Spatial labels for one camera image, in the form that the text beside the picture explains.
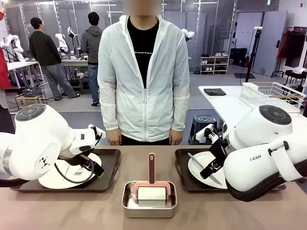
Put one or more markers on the wooden shoe rack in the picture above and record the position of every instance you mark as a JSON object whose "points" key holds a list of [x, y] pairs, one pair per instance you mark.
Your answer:
{"points": [[214, 64]]}

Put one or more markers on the person's left hand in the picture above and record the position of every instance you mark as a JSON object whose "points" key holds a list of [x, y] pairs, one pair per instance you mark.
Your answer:
{"points": [[176, 137]]}

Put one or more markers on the man in dark green sweater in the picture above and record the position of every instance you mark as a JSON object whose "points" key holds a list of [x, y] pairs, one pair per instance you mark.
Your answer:
{"points": [[44, 50]]}

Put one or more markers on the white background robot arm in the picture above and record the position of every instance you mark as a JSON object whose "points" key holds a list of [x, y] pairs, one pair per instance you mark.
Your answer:
{"points": [[14, 44], [61, 42], [188, 33]]}

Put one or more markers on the white background table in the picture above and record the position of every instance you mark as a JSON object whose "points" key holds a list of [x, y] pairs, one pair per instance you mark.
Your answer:
{"points": [[21, 64]]}

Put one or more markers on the white side table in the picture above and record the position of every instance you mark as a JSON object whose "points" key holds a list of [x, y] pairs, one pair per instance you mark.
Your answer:
{"points": [[227, 105]]}

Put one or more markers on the black hanging coat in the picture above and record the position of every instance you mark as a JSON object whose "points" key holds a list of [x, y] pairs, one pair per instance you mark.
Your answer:
{"points": [[296, 48]]}

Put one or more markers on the red hanging jacket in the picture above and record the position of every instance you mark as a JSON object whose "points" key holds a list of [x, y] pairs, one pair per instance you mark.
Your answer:
{"points": [[283, 44]]}

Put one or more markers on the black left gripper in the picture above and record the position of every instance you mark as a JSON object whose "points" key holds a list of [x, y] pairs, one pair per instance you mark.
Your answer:
{"points": [[82, 159]]}

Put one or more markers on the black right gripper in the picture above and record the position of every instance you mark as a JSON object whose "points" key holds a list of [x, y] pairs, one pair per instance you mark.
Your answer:
{"points": [[218, 151]]}

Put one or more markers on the black utility cart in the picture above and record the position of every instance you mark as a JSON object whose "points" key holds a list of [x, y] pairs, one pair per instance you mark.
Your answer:
{"points": [[296, 79]]}

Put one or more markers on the rectangular steel container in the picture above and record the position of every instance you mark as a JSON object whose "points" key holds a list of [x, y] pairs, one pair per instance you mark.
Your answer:
{"points": [[148, 212]]}

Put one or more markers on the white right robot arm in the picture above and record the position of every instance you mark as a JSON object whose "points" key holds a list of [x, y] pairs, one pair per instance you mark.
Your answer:
{"points": [[251, 167]]}

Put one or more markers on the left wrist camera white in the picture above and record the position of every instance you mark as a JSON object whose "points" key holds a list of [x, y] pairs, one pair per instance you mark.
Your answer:
{"points": [[94, 130]]}

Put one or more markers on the black luggage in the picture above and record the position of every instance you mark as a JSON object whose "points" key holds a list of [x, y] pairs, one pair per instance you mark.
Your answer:
{"points": [[238, 56]]}

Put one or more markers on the dark grey plastic stool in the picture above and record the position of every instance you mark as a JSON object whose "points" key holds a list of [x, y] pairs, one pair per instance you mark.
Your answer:
{"points": [[204, 118], [85, 86]]}

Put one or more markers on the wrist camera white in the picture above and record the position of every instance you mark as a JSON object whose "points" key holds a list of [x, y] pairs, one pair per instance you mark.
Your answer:
{"points": [[202, 135], [94, 130]]}

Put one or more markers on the pink lint roller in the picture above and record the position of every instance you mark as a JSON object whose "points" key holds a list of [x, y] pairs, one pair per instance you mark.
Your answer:
{"points": [[151, 167]]}

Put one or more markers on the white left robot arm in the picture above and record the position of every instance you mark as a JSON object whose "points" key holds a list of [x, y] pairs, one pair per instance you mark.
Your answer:
{"points": [[36, 143]]}

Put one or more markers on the brown plastic serving tray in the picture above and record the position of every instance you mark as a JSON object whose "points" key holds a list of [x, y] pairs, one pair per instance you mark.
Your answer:
{"points": [[182, 167], [110, 167]]}

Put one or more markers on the black camera stand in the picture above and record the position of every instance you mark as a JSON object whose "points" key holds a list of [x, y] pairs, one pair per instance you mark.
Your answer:
{"points": [[251, 60]]}

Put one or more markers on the person in white jacket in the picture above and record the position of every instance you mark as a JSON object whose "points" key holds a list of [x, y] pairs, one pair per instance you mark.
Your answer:
{"points": [[124, 83]]}

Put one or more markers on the black and white background robot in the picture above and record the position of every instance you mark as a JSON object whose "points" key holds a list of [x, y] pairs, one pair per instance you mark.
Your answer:
{"points": [[71, 32]]}

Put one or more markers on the person's left forearm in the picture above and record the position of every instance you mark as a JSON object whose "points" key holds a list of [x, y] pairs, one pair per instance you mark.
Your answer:
{"points": [[181, 112]]}

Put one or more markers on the grey background workbench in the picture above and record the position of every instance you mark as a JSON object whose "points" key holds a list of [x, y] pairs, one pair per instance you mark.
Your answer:
{"points": [[74, 63]]}

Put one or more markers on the man in grey hoodie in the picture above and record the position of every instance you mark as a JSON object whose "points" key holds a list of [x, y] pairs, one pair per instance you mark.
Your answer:
{"points": [[92, 45]]}

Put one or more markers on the person's right forearm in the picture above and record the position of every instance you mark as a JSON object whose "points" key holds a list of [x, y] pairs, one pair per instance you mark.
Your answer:
{"points": [[109, 112]]}

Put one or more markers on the small wooden shelf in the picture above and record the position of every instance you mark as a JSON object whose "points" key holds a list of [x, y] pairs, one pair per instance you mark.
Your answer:
{"points": [[31, 98]]}

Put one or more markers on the person's right hand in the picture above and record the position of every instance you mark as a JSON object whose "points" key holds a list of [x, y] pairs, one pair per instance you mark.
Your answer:
{"points": [[114, 137]]}

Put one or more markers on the translucent cutlery holder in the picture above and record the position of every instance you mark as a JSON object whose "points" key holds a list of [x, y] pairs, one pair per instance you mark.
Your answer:
{"points": [[249, 91]]}

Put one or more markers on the grey door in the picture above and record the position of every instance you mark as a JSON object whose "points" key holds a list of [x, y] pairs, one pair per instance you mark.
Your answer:
{"points": [[271, 48]]}

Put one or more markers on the dark folded cloth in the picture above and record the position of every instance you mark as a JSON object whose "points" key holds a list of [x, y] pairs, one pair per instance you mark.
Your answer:
{"points": [[214, 92]]}

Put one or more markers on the black clothes rack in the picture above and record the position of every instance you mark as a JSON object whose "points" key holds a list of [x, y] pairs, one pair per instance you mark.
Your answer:
{"points": [[275, 69]]}

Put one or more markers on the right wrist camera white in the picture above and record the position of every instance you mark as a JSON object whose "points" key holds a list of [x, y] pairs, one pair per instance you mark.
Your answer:
{"points": [[202, 135]]}

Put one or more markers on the white round plate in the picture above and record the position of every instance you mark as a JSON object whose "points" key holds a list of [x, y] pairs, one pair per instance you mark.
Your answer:
{"points": [[55, 183], [194, 172]]}

